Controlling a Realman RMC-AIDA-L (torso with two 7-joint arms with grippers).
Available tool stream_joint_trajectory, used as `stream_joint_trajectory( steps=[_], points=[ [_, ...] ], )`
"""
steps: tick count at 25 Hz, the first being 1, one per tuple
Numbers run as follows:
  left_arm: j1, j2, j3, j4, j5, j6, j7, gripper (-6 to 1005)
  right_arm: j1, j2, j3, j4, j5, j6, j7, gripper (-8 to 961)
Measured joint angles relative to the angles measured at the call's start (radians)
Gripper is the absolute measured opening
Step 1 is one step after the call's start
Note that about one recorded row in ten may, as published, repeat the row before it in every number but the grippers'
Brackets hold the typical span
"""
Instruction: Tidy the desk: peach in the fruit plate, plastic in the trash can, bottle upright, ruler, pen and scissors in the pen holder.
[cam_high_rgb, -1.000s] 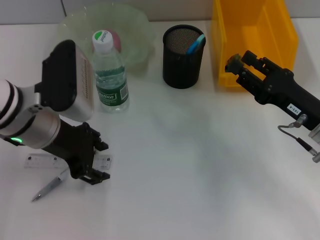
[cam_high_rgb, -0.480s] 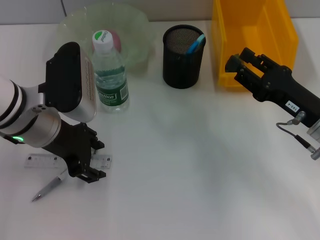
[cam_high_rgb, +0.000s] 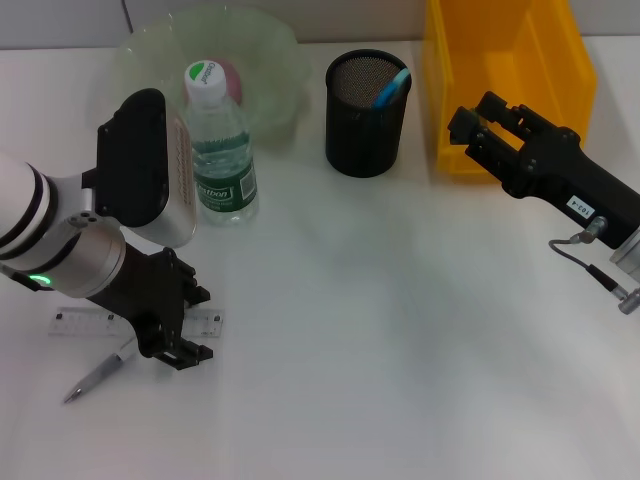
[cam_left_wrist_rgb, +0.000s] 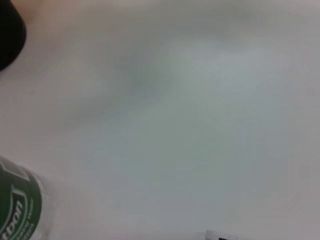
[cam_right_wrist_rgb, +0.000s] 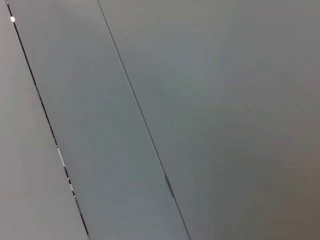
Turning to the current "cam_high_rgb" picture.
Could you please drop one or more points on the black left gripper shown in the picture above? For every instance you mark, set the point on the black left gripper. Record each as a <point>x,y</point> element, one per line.
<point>150,295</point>

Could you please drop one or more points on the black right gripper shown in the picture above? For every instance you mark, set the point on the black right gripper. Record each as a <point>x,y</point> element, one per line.
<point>575,180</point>

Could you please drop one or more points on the light blue scissors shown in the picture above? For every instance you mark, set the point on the light blue scissors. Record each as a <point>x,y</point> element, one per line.
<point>392,90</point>

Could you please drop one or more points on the clear plastic ruler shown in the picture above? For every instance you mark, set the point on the clear plastic ruler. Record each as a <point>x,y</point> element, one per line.
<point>75,322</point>

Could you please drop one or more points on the clear green-label water bottle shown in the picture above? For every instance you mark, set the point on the clear green-label water bottle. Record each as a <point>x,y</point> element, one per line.
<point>222,170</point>

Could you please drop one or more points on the pink peach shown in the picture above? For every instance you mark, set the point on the pink peach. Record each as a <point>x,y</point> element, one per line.
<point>234,85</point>

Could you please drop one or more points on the silver white pen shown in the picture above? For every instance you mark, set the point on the silver white pen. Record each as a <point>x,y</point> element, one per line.
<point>95,377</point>

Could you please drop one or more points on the black mesh pen holder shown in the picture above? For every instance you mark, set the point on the black mesh pen holder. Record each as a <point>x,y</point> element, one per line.
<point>367,135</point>

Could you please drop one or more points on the translucent green fruit bowl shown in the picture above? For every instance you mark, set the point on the translucent green fruit bowl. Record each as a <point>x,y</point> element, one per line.
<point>270,85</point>

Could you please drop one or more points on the yellow plastic bin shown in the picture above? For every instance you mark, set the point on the yellow plastic bin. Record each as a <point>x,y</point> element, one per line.
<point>540,60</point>

